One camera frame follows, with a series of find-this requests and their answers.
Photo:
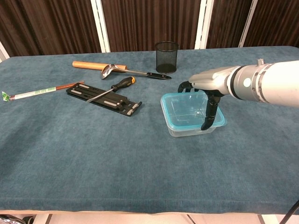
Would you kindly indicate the clear plastic container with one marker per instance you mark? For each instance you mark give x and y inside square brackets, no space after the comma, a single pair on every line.
[187,133]

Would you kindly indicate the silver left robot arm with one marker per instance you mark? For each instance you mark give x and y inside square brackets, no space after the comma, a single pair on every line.
[9,219]

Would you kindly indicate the black flat mounting plate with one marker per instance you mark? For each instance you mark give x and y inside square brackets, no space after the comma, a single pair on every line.
[79,89]

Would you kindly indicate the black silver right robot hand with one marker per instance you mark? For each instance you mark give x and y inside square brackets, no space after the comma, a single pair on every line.
[210,80]

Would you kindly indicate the brown screen panel white frame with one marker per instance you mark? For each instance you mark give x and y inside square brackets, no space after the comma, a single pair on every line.
[229,21]
[151,21]
[3,52]
[275,21]
[46,23]

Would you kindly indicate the black orange screwdriver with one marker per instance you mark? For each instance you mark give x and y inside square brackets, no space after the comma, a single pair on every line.
[123,83]

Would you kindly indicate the blue plastic lid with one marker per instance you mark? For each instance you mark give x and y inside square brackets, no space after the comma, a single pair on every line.
[182,107]

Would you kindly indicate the wooden rolling pin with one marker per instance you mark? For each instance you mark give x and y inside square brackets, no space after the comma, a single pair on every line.
[86,65]

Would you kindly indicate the chopsticks in paper wrapper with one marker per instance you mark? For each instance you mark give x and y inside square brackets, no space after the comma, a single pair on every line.
[35,92]

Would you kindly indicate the black mesh pen cup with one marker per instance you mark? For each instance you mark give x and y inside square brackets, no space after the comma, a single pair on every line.
[166,58]

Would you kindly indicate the blue table cloth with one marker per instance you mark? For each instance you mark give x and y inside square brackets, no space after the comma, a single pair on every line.
[93,151]

